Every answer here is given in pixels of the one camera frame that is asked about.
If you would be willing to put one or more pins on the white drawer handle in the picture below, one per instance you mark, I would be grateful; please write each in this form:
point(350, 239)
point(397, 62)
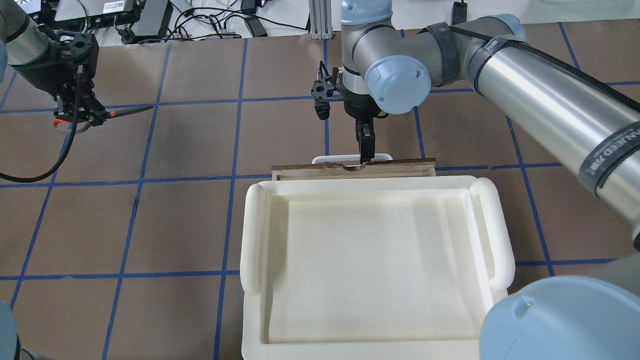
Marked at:
point(353, 157)

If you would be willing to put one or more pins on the white plastic tray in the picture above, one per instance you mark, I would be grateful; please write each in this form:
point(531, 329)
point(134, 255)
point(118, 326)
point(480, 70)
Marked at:
point(403, 268)

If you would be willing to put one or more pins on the light wooden drawer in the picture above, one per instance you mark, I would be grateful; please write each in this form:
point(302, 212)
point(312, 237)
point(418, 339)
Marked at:
point(397, 168)

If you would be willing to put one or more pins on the aluminium frame post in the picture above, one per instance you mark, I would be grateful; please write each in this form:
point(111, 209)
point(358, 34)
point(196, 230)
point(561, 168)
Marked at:
point(320, 19)

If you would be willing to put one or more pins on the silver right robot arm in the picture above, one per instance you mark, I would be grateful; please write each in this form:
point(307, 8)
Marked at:
point(590, 128)

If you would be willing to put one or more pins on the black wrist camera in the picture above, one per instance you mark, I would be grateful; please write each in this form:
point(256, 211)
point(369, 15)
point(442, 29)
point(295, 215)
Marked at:
point(323, 89)

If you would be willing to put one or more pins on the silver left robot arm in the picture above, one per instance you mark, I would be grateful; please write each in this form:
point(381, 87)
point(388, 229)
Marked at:
point(23, 44)

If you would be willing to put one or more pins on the orange grey scissors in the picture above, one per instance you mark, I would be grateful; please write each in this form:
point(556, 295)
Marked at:
point(63, 122)

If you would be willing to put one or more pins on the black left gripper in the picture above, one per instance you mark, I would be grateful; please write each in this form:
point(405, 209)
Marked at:
point(41, 75)

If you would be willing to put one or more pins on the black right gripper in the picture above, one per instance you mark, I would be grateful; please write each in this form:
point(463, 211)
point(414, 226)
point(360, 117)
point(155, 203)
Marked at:
point(361, 106)

